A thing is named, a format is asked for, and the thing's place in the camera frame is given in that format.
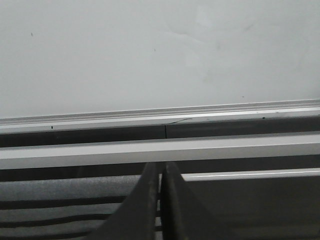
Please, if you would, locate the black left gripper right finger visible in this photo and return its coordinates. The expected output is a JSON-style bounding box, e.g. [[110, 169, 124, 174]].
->
[[160, 162, 235, 240]]

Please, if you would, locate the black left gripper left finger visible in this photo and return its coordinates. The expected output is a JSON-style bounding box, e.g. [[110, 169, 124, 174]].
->
[[87, 163, 159, 240]]

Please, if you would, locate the aluminium whiteboard tray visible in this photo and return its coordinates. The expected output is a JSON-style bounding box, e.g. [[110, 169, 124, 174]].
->
[[0, 99, 320, 135]]

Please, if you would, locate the white whiteboard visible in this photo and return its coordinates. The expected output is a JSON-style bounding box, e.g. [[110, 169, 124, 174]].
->
[[0, 0, 320, 119]]

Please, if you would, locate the white metal frame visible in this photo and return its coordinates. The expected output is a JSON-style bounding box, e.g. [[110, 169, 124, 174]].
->
[[0, 131, 320, 181]]

